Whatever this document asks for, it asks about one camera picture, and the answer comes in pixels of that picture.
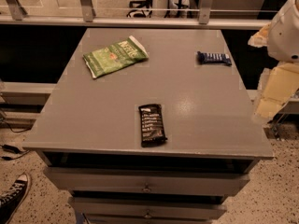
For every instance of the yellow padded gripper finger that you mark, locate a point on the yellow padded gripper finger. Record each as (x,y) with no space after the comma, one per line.
(260,39)
(275,89)

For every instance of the blue rxbar blueberry bar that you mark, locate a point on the blue rxbar blueberry bar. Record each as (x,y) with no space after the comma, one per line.
(214,58)

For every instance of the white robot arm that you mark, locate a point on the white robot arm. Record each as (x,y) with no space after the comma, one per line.
(281,38)

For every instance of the black rxbar chocolate bar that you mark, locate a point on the black rxbar chocolate bar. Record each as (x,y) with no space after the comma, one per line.
(152,125)

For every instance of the black office chair base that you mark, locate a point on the black office chair base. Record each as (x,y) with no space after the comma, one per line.
(140,2)

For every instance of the grey drawer cabinet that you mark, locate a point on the grey drawer cabinet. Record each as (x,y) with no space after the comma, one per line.
(139,132)

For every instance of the middle grey drawer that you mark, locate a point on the middle grey drawer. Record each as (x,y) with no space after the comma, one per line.
(146,209)

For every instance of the grey drawer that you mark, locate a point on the grey drawer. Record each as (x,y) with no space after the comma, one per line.
(146,209)
(148,182)

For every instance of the green kettle chips bag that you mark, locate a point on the green kettle chips bag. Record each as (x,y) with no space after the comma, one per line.
(115,57)

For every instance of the top grey drawer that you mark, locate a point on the top grey drawer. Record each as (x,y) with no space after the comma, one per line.
(148,182)

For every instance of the black canvas sneaker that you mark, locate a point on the black canvas sneaker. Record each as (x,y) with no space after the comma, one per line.
(11,199)

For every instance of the metal railing frame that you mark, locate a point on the metal railing frame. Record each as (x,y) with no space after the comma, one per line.
(210,14)

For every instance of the black power adapter with cable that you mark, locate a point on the black power adapter with cable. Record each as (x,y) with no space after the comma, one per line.
(14,150)

